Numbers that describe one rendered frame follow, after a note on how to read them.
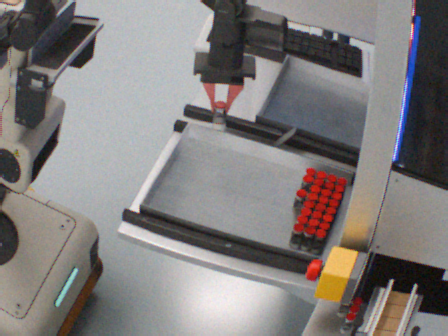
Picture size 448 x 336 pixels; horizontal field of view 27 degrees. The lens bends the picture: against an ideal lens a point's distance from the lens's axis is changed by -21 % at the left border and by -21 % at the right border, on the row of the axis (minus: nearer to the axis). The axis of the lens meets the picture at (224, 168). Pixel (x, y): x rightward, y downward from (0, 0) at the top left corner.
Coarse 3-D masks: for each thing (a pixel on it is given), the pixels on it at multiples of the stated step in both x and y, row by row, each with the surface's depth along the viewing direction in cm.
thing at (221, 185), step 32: (192, 128) 218; (192, 160) 215; (224, 160) 216; (256, 160) 217; (288, 160) 215; (160, 192) 207; (192, 192) 208; (224, 192) 209; (256, 192) 210; (288, 192) 211; (192, 224) 197; (224, 224) 202; (256, 224) 203; (288, 224) 204; (288, 256) 195; (320, 256) 198
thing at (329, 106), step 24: (288, 72) 241; (312, 72) 242; (336, 72) 239; (288, 96) 234; (312, 96) 235; (336, 96) 237; (360, 96) 239; (264, 120) 222; (288, 120) 228; (312, 120) 229; (336, 120) 230; (360, 120) 231; (336, 144) 220; (360, 144) 225
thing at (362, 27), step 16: (256, 0) 273; (272, 0) 272; (288, 0) 271; (304, 0) 270; (320, 0) 268; (336, 0) 267; (352, 0) 265; (368, 0) 263; (288, 16) 275; (304, 16) 273; (320, 16) 272; (336, 16) 271; (352, 16) 269; (368, 16) 267; (336, 32) 275; (352, 32) 273; (368, 32) 271
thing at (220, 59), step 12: (216, 48) 178; (228, 48) 177; (240, 48) 178; (204, 60) 182; (216, 60) 179; (228, 60) 179; (240, 60) 180; (252, 60) 184; (204, 72) 180; (216, 72) 180; (228, 72) 180; (240, 72) 180; (252, 72) 180
